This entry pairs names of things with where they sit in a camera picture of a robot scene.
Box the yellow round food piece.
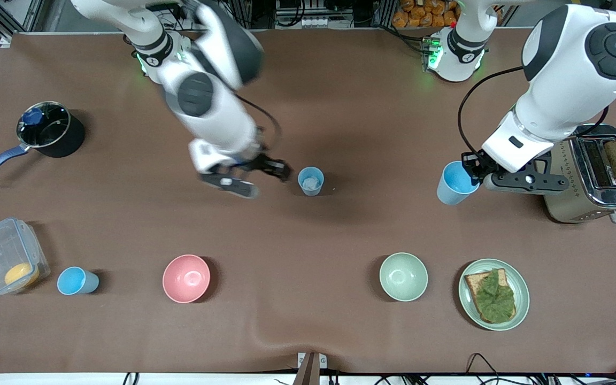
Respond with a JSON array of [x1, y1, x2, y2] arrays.
[[4, 262, 41, 287]]

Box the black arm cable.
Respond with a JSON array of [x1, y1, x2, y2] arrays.
[[233, 93, 283, 157], [457, 65, 526, 156]]

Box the pink bowl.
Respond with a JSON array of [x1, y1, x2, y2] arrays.
[[162, 254, 211, 304]]

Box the pile of orange bread rolls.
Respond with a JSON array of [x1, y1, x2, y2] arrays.
[[392, 0, 459, 29]]

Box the pale green plate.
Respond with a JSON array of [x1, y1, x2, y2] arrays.
[[458, 258, 530, 332]]

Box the green lettuce leaf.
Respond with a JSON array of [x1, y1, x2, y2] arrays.
[[473, 269, 517, 324]]

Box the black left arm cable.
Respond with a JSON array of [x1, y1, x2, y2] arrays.
[[457, 65, 526, 156]]

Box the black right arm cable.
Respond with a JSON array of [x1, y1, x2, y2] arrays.
[[233, 93, 283, 157]]

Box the silver toaster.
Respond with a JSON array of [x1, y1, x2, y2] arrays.
[[541, 124, 616, 225]]

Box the grey metal camera bracket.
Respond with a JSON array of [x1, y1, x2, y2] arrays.
[[293, 352, 328, 385]]

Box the black looped cable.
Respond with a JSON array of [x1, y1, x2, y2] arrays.
[[466, 352, 502, 385]]

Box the brown bread slice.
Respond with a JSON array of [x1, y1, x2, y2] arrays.
[[464, 268, 517, 325]]

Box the light blue plastic cup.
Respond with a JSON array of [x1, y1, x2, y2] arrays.
[[57, 266, 100, 296], [297, 167, 325, 197], [436, 161, 480, 206]]

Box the black pot with blue handle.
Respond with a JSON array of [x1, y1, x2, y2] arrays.
[[0, 101, 87, 184]]

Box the pale green bowl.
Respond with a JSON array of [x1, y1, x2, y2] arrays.
[[379, 252, 429, 302]]

